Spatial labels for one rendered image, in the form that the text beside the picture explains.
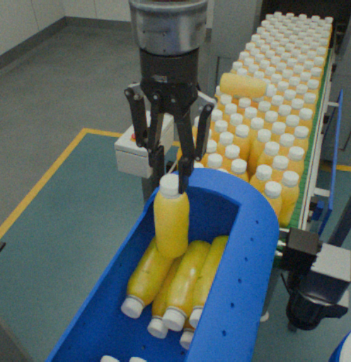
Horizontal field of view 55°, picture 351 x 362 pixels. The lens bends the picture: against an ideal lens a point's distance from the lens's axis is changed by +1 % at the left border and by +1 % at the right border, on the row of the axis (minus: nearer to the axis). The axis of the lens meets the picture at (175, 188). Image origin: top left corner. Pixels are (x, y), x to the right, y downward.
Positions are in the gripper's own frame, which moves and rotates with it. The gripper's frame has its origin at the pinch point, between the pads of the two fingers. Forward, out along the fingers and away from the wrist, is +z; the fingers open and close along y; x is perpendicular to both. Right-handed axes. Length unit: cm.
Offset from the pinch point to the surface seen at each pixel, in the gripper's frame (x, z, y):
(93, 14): 402, 108, -289
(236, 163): 32.8, 21.2, 5.3
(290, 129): 60, 24, 16
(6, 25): 269, 88, -316
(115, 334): -17.3, 28.6, -4.7
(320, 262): 26, 43, 33
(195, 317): -13.8, 17.7, 9.8
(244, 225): 0.0, 8.0, 13.4
